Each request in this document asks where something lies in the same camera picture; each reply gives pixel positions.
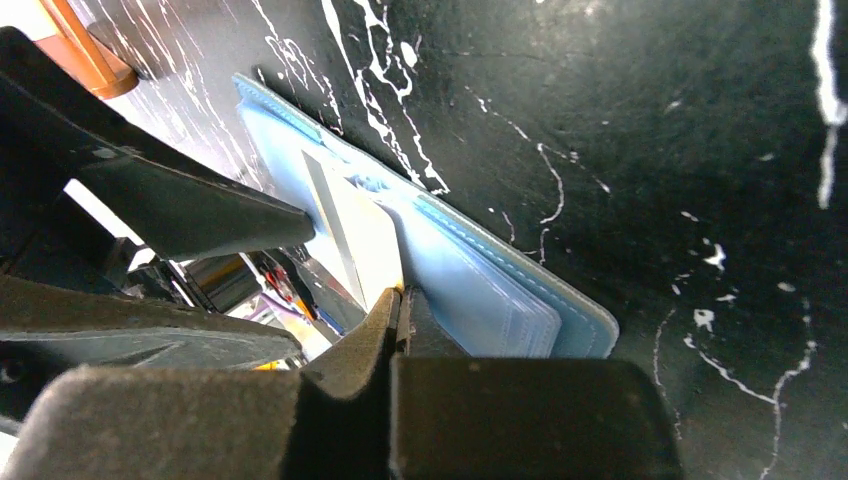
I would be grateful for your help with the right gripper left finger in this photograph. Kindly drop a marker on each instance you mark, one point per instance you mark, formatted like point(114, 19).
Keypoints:
point(328, 420)

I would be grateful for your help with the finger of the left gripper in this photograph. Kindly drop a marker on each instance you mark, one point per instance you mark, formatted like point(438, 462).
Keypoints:
point(46, 330)
point(53, 131)

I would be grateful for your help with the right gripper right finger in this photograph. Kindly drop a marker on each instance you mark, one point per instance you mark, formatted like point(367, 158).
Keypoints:
point(522, 418)

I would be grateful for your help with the blue card holder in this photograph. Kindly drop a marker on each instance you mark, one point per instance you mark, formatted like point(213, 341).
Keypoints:
point(489, 297)

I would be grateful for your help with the tan striped credit card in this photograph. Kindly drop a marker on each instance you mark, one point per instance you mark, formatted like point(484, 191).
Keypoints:
point(361, 248)

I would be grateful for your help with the orange wooden shelf rack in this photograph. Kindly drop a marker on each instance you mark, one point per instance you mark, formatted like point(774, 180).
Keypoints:
point(82, 56)

